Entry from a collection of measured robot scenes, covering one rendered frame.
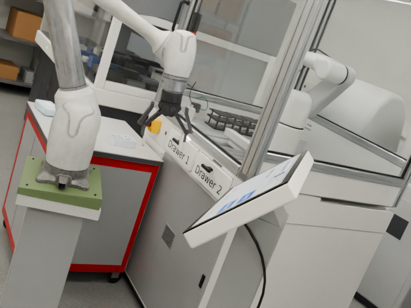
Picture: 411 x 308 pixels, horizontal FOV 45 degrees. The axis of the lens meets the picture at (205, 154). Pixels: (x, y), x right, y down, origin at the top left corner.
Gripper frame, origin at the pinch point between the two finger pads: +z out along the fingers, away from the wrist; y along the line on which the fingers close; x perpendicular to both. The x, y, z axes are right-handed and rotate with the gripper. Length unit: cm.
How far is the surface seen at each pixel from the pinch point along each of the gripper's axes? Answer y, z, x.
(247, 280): -25, 22, 52
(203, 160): -24.8, 12.8, -30.9
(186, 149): -19, 14, -48
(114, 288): 0, 101, -62
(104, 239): 10, 71, -59
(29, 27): 104, 9, -408
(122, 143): 9, 22, -68
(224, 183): -30.5, 15.3, -12.0
